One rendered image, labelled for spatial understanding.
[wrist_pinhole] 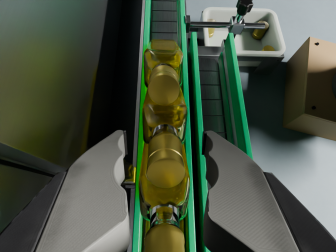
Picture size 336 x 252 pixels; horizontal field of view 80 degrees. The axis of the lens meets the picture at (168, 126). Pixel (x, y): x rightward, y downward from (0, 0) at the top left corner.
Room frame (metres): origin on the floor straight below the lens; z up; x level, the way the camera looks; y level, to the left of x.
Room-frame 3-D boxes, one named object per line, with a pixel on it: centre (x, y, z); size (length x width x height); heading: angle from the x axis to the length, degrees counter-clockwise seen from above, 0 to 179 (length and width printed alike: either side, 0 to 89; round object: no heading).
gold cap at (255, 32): (0.54, -0.26, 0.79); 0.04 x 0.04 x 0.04
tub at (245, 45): (0.49, -0.19, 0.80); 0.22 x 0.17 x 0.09; 95
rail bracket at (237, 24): (0.36, -0.10, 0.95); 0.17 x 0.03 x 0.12; 95
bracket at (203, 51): (0.36, -0.08, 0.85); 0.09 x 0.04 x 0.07; 95
